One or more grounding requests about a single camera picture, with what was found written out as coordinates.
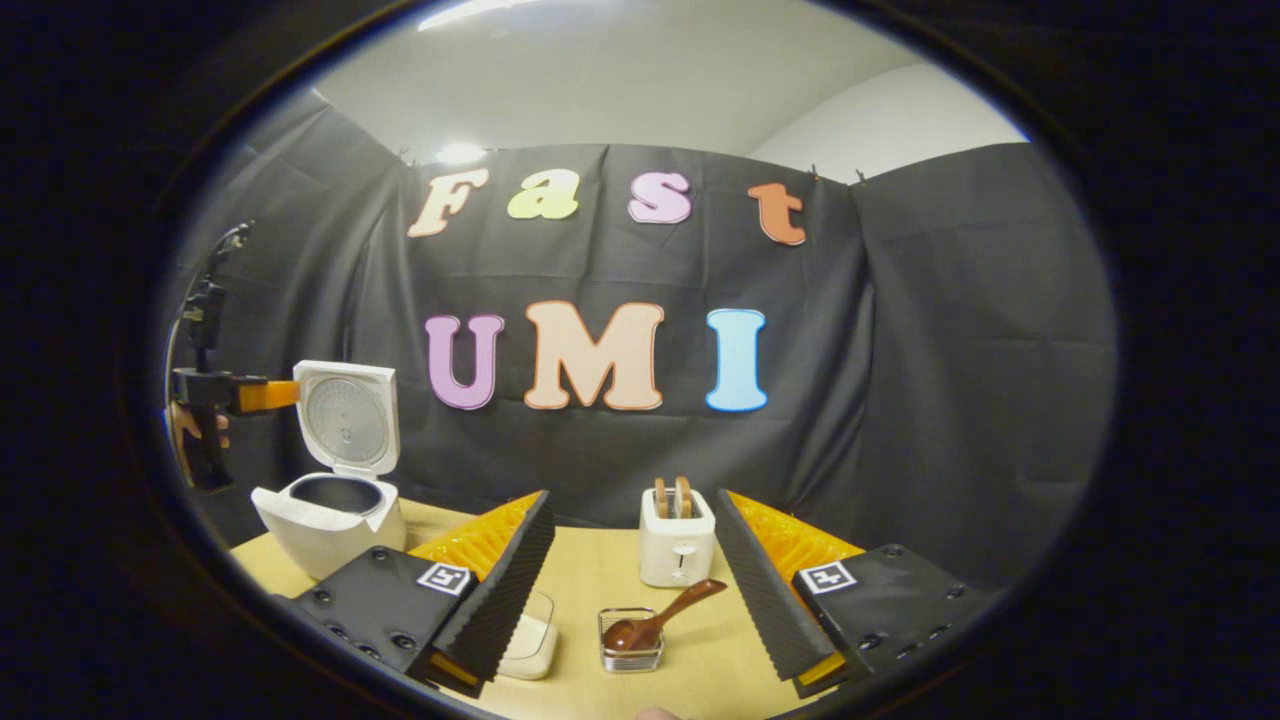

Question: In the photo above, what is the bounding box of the white toaster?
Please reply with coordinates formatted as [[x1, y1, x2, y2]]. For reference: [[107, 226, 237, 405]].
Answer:
[[639, 487, 717, 589]]

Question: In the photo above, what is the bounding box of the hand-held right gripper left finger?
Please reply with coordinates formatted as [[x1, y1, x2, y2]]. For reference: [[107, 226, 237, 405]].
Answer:
[[290, 490, 556, 699]]

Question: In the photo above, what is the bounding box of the clear plastic container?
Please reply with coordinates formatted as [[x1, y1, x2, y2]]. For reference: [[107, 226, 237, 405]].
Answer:
[[500, 590, 558, 681]]

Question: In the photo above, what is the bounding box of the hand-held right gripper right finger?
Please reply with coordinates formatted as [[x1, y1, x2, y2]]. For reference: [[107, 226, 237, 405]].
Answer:
[[712, 488, 1001, 699]]

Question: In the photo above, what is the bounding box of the white rice cooker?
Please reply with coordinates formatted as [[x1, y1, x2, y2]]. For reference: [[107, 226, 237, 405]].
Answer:
[[250, 360, 408, 581]]

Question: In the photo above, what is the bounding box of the brown wooden spoon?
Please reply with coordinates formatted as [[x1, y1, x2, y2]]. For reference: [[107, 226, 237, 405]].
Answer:
[[603, 578, 728, 653]]

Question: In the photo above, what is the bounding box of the black backdrop cloth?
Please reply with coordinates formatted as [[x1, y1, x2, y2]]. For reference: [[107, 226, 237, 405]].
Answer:
[[160, 88, 1119, 591]]

